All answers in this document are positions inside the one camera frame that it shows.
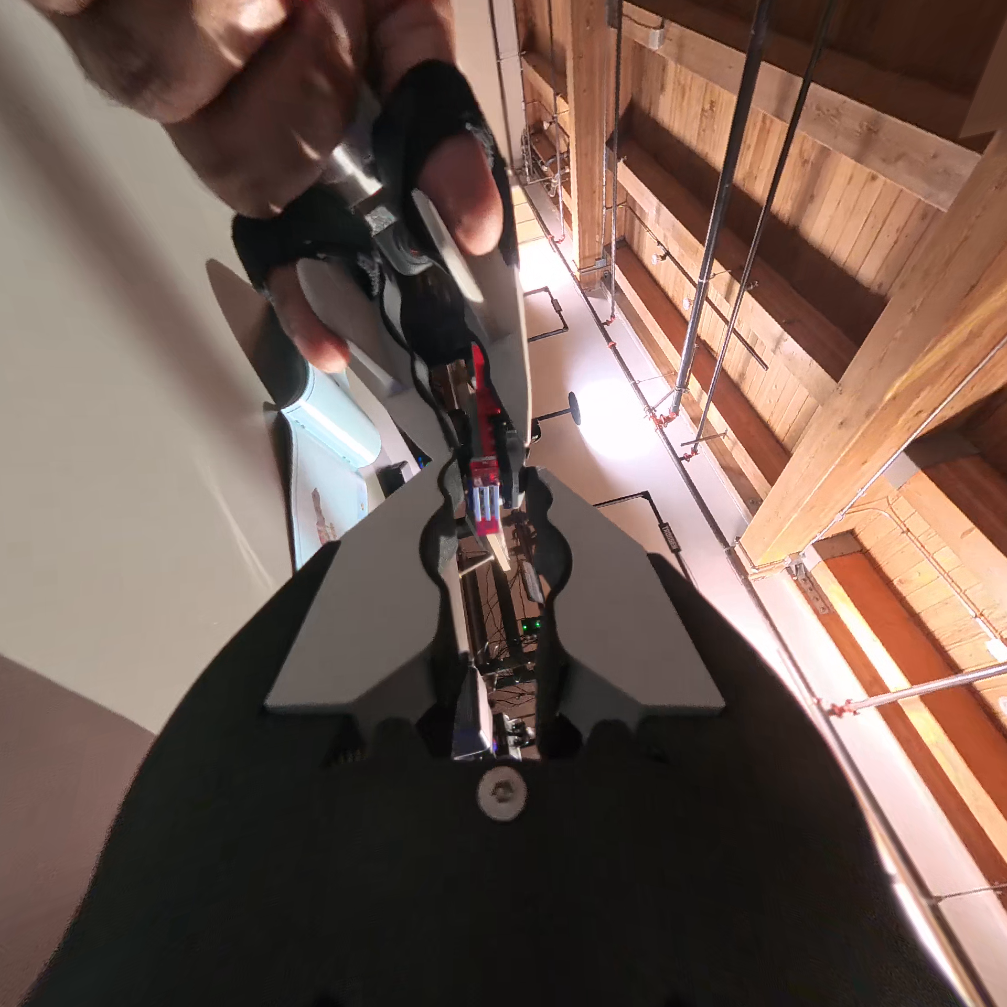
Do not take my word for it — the light blue instruction booklet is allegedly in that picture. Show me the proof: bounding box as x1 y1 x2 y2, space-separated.
271 366 434 571

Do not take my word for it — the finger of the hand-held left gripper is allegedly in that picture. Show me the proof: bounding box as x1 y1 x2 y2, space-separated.
413 189 533 449
295 255 451 467

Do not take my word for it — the red grey toy brick model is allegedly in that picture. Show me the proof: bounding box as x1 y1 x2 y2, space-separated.
450 342 527 540

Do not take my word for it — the grey desk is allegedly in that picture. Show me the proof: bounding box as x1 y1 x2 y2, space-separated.
0 0 520 736

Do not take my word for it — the silver ceiling pipe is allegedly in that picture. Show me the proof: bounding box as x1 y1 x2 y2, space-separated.
669 0 776 414

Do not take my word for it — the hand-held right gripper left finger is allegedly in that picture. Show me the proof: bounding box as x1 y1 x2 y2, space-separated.
263 460 465 729

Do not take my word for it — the person's left hand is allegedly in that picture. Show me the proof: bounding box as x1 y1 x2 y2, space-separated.
35 0 505 372

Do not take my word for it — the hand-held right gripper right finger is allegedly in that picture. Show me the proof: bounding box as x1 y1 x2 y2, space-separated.
521 466 726 729

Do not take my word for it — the black metal frame stand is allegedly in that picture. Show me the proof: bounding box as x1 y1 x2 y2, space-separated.
594 491 681 552

